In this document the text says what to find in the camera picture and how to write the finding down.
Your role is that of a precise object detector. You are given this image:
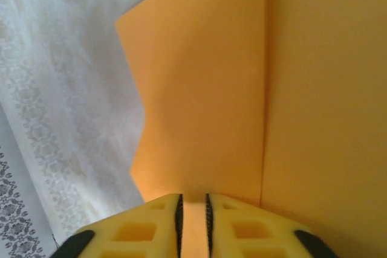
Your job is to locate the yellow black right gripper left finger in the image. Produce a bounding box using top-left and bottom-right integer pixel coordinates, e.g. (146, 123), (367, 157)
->
(57, 193), (184, 258)

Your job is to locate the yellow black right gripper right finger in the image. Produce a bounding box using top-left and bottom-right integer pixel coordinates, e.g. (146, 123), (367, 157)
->
(205, 193), (339, 258)

